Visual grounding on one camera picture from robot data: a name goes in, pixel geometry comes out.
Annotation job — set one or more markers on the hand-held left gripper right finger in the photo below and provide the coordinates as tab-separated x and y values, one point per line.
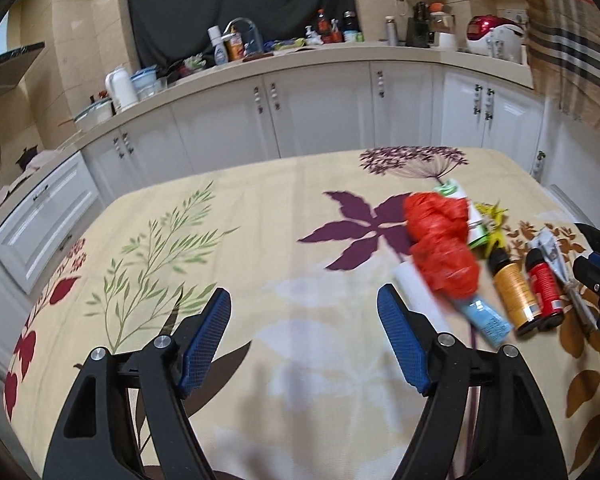
402	340

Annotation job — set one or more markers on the orange dish soap bottle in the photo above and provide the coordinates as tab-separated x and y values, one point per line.
236	47

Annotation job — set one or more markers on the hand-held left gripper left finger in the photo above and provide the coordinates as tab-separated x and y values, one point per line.
205	340

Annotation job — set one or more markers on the white thermos jug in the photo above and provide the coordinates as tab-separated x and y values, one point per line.
122	90

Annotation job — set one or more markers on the black knife block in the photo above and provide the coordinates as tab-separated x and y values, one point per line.
417	27

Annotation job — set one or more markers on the red plastic bag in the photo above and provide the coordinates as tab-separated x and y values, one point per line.
440	250

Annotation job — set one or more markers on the small red sauce bottle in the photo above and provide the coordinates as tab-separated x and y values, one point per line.
335	34

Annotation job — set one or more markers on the red label black bottle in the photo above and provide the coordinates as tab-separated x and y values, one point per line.
542	285

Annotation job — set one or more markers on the chrome faucet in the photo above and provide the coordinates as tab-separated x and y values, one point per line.
240	21

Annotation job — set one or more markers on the grey thermos bottle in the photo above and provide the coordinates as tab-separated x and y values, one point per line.
391	32

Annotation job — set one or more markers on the white kitchen cabinets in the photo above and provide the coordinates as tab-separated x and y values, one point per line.
320	110

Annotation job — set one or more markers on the clear plastic containers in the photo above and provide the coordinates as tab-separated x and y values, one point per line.
147	85

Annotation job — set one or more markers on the dark sauce bottle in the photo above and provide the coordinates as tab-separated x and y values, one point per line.
324	27

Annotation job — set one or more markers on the white pump bottle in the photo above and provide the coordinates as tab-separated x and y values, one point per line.
311	36

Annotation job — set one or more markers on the orange label brown bottle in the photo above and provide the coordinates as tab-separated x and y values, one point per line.
515	290

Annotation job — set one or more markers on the yellow wrapper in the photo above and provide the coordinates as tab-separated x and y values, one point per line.
495	212

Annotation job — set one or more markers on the black pot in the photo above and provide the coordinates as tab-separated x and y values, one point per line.
27	157

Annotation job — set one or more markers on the black range hood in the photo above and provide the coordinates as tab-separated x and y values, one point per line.
5	67

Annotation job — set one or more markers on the white blender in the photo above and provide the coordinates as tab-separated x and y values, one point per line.
444	32

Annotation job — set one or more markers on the red white rice cooker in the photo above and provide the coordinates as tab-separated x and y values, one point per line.
495	35

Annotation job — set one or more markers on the plaid cloth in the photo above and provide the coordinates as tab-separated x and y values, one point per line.
570	35

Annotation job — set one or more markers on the white spray bottle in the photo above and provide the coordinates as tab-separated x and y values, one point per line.
219	52

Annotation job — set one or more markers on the white lidded bowl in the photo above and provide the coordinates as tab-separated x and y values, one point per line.
95	115

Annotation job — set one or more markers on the white door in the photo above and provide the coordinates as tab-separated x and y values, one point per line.
570	160

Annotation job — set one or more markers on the white green tube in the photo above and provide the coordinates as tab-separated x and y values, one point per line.
477	230

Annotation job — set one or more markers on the light blue tube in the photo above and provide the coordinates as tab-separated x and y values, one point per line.
487	320

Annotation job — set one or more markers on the green cloth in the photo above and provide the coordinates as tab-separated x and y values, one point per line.
287	44

